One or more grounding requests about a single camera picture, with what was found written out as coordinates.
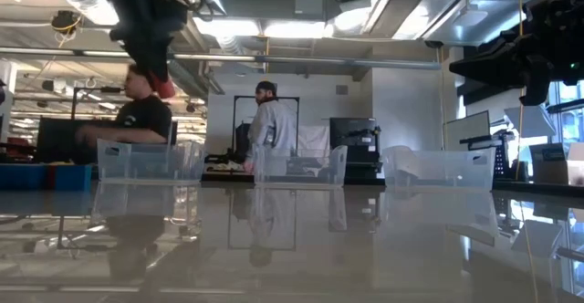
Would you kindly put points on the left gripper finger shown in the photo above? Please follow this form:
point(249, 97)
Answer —
point(153, 56)

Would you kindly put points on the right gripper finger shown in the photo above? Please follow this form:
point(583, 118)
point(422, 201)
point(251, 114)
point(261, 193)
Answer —
point(502, 65)

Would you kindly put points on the red cylinder block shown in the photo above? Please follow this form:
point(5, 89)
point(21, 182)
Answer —
point(165, 89)

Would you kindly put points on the blue cube block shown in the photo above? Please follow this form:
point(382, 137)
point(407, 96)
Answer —
point(73, 178)

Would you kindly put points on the black background robot arm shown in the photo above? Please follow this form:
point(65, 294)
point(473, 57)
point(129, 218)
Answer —
point(219, 161)

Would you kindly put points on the white ceiling disc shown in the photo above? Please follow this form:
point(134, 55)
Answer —
point(471, 17)

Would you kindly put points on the person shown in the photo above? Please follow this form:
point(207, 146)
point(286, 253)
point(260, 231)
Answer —
point(146, 116)
point(274, 129)

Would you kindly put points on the white angled panel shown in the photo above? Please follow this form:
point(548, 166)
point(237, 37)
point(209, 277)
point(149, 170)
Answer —
point(531, 120)

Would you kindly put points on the grey monitor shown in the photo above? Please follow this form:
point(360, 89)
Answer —
point(467, 129)

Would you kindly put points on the ceiling light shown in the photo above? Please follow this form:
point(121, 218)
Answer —
point(228, 27)

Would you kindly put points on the black monitor stand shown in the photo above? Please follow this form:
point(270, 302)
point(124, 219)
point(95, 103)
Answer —
point(499, 157)

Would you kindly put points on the cardboard box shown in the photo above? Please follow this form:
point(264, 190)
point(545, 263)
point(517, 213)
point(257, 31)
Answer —
point(547, 164)

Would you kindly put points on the clear plastic bin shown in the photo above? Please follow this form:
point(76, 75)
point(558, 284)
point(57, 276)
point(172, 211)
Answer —
point(150, 166)
point(438, 170)
point(299, 170)

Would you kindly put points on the black monitor panel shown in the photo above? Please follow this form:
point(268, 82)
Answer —
point(59, 138)

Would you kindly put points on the black equipment cabinet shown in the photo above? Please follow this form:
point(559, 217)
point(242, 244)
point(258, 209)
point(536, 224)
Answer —
point(353, 134)

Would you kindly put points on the grey junction box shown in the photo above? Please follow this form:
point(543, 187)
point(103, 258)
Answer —
point(309, 1)

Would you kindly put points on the grey horizontal pipe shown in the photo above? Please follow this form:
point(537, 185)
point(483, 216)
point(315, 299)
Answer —
point(319, 61)

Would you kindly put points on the white cloth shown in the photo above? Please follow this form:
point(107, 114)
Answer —
point(315, 141)

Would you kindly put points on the black metal frame stand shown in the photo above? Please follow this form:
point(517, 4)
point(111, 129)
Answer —
point(111, 90)
point(234, 111)

